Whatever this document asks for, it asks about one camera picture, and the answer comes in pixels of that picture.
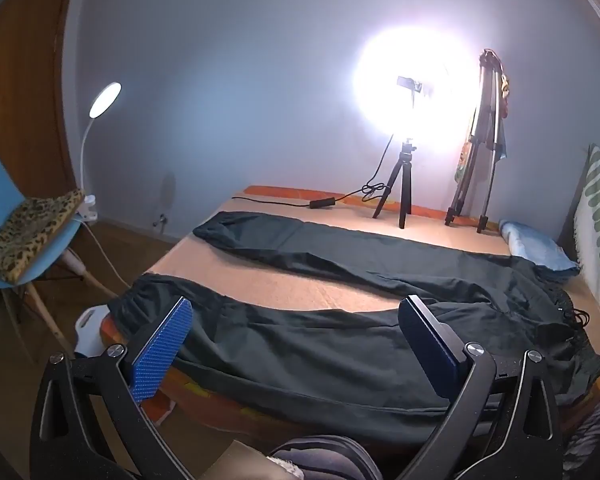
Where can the tan bed cover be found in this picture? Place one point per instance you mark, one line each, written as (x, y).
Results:
(260, 285)

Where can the wooden door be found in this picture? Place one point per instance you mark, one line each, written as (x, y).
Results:
(25, 85)

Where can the small black tripod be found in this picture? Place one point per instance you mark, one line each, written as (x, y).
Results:
(405, 195)

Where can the wall socket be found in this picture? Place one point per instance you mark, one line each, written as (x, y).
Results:
(160, 221)

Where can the dark green pants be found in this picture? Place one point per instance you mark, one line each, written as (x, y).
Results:
(330, 360)

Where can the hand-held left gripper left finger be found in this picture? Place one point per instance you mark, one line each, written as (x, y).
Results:
(160, 346)

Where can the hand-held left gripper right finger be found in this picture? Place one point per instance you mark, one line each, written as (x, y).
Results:
(424, 341)

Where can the light blue folded towel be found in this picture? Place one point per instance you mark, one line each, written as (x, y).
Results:
(535, 250)

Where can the tall folded tripod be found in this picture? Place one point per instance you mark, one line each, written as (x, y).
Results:
(487, 110)

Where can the phone holder clamp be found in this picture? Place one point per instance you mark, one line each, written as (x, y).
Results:
(409, 85)

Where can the striped cloth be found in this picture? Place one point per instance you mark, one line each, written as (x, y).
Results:
(590, 440)

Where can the white plastic object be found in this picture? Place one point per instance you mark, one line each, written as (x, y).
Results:
(92, 330)

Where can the colourful hanging cloth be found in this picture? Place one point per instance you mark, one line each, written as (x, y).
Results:
(464, 160)

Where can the leopard print cushion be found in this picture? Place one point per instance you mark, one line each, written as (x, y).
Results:
(25, 230)

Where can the white clip desk lamp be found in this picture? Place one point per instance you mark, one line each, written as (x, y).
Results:
(105, 100)

